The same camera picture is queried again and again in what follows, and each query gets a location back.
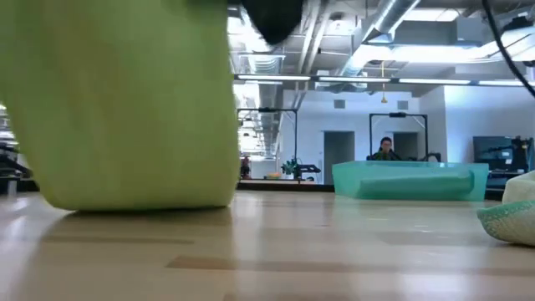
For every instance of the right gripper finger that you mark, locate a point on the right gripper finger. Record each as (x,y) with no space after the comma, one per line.
(273,18)

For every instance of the black aluminium table frame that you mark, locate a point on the black aluminium table frame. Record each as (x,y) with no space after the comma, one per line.
(284,186)

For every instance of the dark background monitor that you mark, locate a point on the dark background monitor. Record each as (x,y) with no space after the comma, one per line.
(487,150)

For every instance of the person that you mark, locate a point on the person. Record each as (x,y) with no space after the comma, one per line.
(385,149)

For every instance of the silver ceiling air duct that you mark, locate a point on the silver ceiling air duct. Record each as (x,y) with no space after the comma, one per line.
(267,62)

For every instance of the small potted background plant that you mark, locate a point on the small potted background plant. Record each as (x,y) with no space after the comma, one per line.
(288,168)

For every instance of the teal translucent plastic tray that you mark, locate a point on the teal translucent plastic tray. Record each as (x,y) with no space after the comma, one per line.
(347,180)

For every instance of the black background robot station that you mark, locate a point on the black background robot station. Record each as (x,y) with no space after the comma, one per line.
(524,154)

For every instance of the lime green fluffy towel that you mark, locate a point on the lime green fluffy towel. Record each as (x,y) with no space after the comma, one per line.
(117,104)

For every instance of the pale green towel teal edge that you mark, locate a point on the pale green towel teal edge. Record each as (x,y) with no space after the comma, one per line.
(510,221)

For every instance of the black tall frame stand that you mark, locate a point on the black tall frame stand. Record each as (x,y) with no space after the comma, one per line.
(425,125)

